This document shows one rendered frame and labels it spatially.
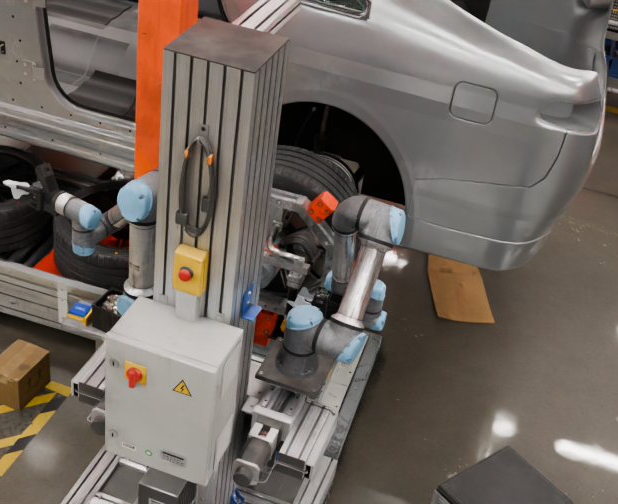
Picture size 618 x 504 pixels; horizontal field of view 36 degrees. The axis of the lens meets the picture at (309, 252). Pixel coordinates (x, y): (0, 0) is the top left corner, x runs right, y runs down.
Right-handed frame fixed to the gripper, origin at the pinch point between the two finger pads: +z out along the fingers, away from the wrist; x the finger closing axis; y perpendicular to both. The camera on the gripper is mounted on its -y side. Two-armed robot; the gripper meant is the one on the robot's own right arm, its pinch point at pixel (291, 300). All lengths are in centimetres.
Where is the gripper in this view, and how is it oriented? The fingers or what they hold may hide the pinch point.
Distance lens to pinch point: 357.5
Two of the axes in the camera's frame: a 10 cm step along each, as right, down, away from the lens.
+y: 1.2, -8.1, -5.7
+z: -9.5, -2.6, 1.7
